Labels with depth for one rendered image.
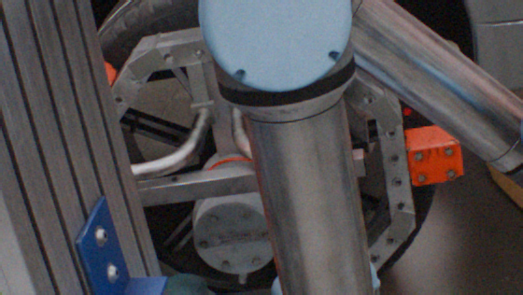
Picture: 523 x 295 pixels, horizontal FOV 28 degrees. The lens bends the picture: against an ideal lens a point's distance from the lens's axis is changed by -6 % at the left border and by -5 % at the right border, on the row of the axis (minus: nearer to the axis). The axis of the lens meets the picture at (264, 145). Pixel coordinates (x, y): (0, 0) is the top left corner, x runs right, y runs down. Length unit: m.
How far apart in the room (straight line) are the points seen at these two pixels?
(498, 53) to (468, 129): 1.11
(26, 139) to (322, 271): 0.31
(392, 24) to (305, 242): 0.23
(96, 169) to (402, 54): 0.31
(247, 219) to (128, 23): 0.38
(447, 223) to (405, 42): 2.22
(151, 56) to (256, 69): 0.86
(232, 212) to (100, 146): 0.72
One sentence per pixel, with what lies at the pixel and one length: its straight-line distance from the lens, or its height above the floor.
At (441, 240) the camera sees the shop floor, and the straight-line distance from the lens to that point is 3.17.
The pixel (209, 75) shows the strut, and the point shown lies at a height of 1.06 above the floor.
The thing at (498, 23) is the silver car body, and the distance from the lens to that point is 2.17.
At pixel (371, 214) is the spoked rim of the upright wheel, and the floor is 0.72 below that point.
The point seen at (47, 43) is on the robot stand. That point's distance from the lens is 0.85.
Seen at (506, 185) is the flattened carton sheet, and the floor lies 0.01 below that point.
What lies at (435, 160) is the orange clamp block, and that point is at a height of 0.86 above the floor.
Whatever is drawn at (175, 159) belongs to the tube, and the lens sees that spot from 1.58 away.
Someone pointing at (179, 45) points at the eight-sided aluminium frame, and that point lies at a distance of 1.69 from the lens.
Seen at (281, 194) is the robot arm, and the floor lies 1.24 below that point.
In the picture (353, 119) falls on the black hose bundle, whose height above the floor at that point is 1.00.
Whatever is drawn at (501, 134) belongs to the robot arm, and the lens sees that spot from 1.10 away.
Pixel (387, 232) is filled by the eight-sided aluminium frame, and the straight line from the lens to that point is 1.83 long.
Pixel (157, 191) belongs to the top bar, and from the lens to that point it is 1.59.
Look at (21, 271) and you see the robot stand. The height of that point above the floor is 1.31.
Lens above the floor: 1.69
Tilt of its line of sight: 26 degrees down
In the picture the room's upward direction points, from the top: 12 degrees counter-clockwise
